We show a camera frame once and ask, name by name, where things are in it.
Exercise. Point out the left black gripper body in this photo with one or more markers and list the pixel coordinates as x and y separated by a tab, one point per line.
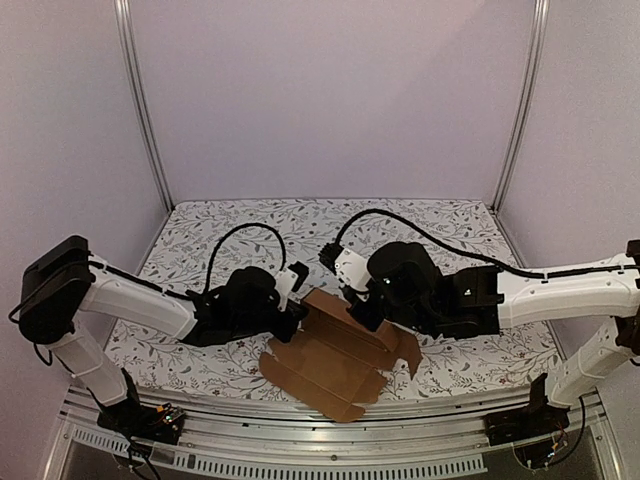
254	325

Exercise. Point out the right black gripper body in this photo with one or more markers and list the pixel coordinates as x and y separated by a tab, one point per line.
361	307

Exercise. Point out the brown cardboard box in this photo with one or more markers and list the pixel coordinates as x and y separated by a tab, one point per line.
333	364

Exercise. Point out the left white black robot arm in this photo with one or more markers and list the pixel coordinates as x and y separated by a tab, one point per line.
70	279

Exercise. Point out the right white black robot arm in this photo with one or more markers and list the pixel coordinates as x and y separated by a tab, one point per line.
400	283

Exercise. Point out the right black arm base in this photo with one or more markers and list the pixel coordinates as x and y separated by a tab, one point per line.
538	417

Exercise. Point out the floral patterned table mat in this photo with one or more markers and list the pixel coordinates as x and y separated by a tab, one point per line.
205	241

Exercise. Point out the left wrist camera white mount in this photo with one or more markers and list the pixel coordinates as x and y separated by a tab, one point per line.
289	280

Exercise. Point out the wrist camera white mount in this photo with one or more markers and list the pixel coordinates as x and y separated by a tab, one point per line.
349	267
289	280

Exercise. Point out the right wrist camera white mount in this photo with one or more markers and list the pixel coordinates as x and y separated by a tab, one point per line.
349	267

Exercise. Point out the aluminium front rail frame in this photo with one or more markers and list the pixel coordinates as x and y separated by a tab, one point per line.
441	438

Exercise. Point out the left aluminium corner post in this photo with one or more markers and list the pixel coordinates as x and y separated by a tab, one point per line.
124	22

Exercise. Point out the aluminium corner post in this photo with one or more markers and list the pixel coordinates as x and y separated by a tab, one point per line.
124	22
524	104

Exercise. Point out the right aluminium corner post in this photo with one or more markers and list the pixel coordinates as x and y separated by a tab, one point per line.
524	104

